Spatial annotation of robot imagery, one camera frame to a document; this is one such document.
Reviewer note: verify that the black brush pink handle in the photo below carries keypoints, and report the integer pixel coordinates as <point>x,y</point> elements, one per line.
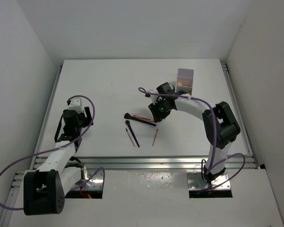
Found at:
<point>131,130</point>

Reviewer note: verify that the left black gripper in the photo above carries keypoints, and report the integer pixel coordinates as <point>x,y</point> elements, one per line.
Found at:
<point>86,119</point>

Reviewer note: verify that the thin orange angled brush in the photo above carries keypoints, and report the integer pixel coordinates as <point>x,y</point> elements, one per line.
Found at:
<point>156,132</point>

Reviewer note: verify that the aluminium rail frame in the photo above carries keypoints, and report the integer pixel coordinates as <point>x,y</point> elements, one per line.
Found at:
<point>180,143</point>

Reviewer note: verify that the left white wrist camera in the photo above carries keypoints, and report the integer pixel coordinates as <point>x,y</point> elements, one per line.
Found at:
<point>75,104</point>

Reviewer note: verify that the large black makeup brush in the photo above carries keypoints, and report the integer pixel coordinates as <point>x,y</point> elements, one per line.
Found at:
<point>129,117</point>

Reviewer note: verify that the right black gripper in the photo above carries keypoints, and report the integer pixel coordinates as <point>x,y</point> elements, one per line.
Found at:
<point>158,116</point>

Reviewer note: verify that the metal base plate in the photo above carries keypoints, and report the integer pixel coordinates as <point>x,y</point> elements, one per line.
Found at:
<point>90,180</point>
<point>196,183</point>

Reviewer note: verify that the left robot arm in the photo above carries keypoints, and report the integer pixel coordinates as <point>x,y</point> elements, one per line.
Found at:
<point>46,187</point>

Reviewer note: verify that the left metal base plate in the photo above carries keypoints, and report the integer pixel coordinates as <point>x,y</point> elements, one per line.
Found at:
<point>90,180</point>

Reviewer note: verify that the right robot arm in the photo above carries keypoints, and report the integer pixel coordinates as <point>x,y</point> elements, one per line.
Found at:
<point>220,125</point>

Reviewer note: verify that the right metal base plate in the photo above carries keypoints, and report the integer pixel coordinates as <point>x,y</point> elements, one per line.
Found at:
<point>196,183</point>

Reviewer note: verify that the pink handle spoolie brush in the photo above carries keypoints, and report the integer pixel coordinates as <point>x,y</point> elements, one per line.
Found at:
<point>130,137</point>

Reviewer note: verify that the white divided organizer box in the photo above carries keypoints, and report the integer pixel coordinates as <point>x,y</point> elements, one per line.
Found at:
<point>185,74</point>

